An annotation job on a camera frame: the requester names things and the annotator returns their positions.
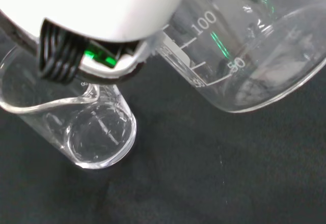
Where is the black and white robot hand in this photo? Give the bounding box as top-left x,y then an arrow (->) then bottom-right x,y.
0,0 -> 196,85

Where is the small clear glass beaker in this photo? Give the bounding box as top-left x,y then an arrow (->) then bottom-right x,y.
0,46 -> 138,170

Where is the black bench cloth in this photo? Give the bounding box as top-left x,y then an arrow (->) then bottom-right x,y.
0,29 -> 326,224

